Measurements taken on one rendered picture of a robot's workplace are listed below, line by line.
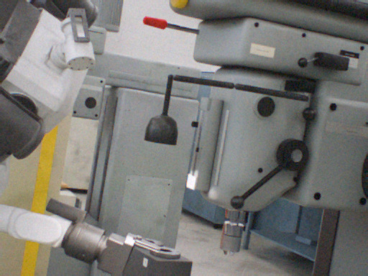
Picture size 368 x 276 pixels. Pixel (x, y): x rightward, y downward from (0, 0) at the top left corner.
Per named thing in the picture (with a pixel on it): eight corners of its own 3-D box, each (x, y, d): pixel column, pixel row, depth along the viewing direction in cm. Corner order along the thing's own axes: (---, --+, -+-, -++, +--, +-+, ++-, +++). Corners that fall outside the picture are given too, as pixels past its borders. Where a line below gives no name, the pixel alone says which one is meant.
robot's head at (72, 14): (62, 57, 165) (69, 40, 158) (57, 26, 168) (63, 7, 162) (88, 57, 167) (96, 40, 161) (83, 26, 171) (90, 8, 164)
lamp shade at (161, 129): (137, 139, 152) (141, 111, 152) (157, 140, 158) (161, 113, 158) (163, 144, 148) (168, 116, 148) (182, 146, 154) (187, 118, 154)
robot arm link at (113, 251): (115, 290, 167) (68, 270, 167) (123, 277, 176) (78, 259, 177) (134, 241, 165) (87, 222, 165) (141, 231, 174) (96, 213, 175)
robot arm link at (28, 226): (57, 247, 165) (1, 235, 166) (65, 244, 174) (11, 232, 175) (63, 220, 166) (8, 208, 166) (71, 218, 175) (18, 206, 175)
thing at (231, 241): (224, 246, 168) (228, 224, 168) (242, 251, 166) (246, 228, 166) (216, 248, 164) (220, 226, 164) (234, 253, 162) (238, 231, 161)
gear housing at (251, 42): (239, 62, 146) (248, 14, 146) (189, 61, 168) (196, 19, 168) (366, 88, 161) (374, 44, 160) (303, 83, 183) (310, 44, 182)
